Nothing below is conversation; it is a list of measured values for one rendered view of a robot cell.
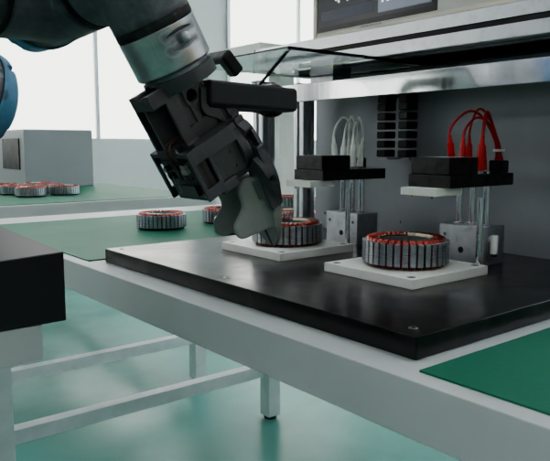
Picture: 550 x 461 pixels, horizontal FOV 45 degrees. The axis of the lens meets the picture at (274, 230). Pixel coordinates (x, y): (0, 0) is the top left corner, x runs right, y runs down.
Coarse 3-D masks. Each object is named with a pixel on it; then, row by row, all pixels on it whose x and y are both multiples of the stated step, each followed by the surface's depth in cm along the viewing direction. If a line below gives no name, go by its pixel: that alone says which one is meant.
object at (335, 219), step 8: (328, 216) 115; (336, 216) 113; (344, 216) 112; (352, 216) 110; (360, 216) 110; (368, 216) 111; (376, 216) 112; (328, 224) 115; (336, 224) 113; (344, 224) 112; (352, 224) 110; (360, 224) 110; (368, 224) 111; (376, 224) 112; (328, 232) 115; (336, 232) 113; (344, 232) 112; (352, 232) 110; (360, 232) 110; (368, 232) 111; (336, 240) 114; (344, 240) 112; (352, 240) 110; (360, 240) 110
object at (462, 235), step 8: (440, 224) 96; (448, 224) 95; (456, 224) 94; (464, 224) 94; (472, 224) 94; (496, 224) 94; (440, 232) 96; (448, 232) 95; (456, 232) 94; (464, 232) 93; (472, 232) 92; (488, 232) 91; (496, 232) 92; (456, 240) 94; (464, 240) 93; (472, 240) 92; (488, 240) 91; (456, 248) 94; (464, 248) 93; (472, 248) 92; (488, 248) 91; (456, 256) 94; (464, 256) 93; (472, 256) 92; (488, 256) 92; (488, 264) 92
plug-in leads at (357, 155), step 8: (352, 120) 114; (360, 120) 112; (336, 128) 113; (352, 128) 114; (344, 136) 110; (352, 136) 110; (336, 144) 113; (344, 144) 110; (352, 144) 109; (336, 152) 113; (344, 152) 111; (352, 152) 109; (360, 152) 111; (352, 160) 109; (360, 160) 111
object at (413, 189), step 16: (416, 160) 89; (432, 160) 87; (448, 160) 85; (464, 160) 87; (416, 176) 89; (432, 176) 87; (448, 176) 85; (464, 176) 87; (480, 176) 89; (496, 176) 91; (512, 176) 94; (416, 192) 87; (432, 192) 85; (448, 192) 86
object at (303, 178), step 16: (304, 160) 107; (320, 160) 104; (336, 160) 106; (304, 176) 107; (320, 176) 104; (336, 176) 106; (352, 176) 108; (368, 176) 110; (384, 176) 113; (352, 192) 113; (352, 208) 113
